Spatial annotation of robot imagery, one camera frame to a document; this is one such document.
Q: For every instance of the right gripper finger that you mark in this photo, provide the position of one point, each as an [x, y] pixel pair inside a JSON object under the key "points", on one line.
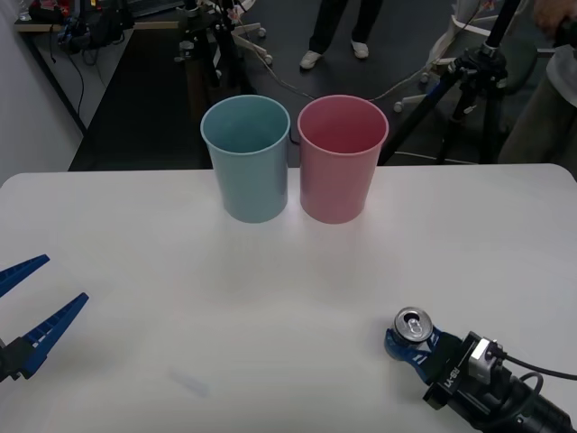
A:
{"points": [[451, 343], [408, 356]]}

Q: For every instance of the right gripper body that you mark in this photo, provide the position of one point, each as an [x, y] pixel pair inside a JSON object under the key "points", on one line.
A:
{"points": [[455, 388]]}

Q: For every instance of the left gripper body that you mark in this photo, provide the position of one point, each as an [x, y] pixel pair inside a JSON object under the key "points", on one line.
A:
{"points": [[6, 361]]}

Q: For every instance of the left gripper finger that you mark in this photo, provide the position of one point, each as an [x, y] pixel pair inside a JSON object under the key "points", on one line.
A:
{"points": [[20, 270], [49, 329]]}

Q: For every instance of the silver-topped drink can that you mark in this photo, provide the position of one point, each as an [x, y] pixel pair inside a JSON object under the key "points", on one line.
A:
{"points": [[412, 325]]}

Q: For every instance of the person's hand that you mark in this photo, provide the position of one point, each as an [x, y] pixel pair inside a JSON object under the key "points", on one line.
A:
{"points": [[550, 15]]}

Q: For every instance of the pink plastic bin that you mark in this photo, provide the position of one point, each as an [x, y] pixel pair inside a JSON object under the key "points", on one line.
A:
{"points": [[336, 185]]}

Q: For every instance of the workshop desk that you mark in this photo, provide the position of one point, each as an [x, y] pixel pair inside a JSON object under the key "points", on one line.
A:
{"points": [[58, 67]]}

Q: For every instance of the pale blue plastic bin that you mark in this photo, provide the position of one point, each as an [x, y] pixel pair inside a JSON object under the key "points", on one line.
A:
{"points": [[248, 180]]}

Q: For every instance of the person in pale top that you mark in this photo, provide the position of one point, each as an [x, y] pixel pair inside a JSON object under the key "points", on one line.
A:
{"points": [[541, 117]]}

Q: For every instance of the black bag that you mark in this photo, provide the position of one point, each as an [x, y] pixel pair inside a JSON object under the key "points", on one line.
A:
{"points": [[103, 29]]}

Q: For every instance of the black tripod with blue clamps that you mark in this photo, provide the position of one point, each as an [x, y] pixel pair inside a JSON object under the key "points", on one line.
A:
{"points": [[478, 67]]}

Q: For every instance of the white wheeled stand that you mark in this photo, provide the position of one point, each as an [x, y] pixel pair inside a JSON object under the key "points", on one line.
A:
{"points": [[439, 58]]}

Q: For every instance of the white wheeled stand base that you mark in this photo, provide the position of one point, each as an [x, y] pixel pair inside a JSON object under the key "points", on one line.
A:
{"points": [[254, 47]]}

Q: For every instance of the person in dark trousers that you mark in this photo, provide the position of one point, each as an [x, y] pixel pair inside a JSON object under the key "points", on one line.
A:
{"points": [[336, 27]]}

